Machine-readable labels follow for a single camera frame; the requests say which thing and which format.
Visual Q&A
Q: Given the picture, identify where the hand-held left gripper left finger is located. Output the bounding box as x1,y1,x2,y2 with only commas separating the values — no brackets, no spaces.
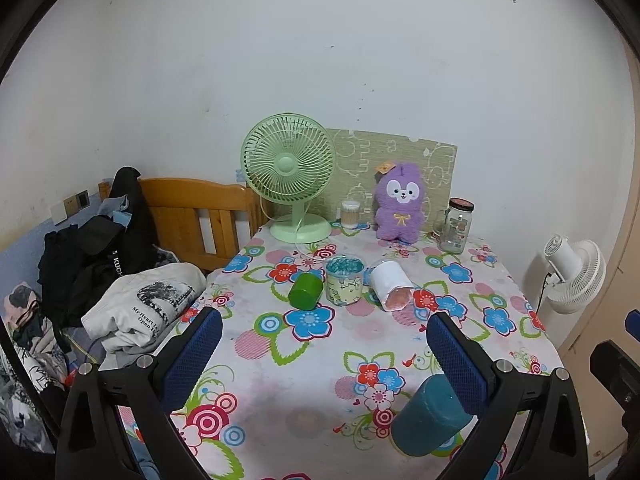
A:
54,306,224,480

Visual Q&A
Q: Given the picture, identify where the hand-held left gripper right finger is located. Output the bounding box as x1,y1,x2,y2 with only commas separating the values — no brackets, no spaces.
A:
426,311,591,480

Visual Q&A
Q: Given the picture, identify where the teal cup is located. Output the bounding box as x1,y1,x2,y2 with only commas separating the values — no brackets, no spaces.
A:
391,374,475,457

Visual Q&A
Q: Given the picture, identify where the white cup with pink inside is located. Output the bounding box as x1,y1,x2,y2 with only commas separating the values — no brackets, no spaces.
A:
370,260,414,312

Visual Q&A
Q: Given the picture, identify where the green cup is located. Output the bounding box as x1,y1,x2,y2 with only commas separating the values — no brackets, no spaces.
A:
288,271,325,310

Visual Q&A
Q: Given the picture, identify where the clear cup with blue beads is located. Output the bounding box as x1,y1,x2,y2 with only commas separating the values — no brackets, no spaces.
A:
325,255,364,306

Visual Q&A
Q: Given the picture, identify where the white printed shirt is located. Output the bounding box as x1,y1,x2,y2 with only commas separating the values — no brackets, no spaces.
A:
81,262,207,356

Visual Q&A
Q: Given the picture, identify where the white fan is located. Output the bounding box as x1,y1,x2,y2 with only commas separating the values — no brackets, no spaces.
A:
543,233,607,317

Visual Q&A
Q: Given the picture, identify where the floral tablecloth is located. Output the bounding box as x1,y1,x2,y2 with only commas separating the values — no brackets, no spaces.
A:
117,220,566,480

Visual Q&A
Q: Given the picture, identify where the glass jar with lid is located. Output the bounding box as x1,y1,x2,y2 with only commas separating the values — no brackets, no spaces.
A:
433,198,475,254

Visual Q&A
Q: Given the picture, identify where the black jacket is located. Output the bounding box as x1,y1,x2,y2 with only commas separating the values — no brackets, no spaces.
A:
37,166,161,328

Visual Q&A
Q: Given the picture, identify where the wooden headboard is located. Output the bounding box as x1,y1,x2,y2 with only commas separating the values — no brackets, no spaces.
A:
99,177,271,273

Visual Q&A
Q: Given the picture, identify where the purple plush toy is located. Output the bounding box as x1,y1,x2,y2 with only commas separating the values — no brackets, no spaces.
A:
374,161,430,242

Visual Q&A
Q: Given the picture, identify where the grey blue garment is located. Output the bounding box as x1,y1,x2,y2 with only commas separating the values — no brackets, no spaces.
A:
97,197,133,227

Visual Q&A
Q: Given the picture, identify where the pile of patterned clothes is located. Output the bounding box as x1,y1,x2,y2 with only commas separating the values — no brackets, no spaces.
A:
0,282,72,456

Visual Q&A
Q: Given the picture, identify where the cotton swab jar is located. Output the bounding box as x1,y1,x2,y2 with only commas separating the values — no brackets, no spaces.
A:
341,200,362,230

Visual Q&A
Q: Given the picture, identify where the green desk fan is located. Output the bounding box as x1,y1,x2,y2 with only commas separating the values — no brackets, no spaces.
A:
241,113,337,245

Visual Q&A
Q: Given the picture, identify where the green patterned board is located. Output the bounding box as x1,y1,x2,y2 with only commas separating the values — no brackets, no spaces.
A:
320,128,458,221

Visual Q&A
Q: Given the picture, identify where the black fan cable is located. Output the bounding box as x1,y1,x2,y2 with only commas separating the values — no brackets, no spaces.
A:
537,272,554,311

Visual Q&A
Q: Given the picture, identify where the green fan cable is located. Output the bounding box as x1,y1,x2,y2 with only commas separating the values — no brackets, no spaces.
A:
294,240,328,262

